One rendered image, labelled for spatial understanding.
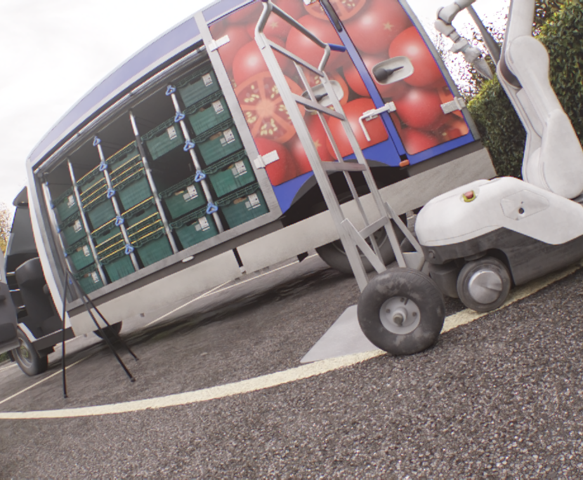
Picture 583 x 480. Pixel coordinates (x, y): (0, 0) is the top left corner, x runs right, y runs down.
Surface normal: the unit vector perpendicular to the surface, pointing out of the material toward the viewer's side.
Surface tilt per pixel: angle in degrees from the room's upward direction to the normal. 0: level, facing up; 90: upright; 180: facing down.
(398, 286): 93
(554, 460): 0
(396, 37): 90
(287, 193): 90
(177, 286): 90
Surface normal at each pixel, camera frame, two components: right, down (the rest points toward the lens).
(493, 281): -0.36, 0.15
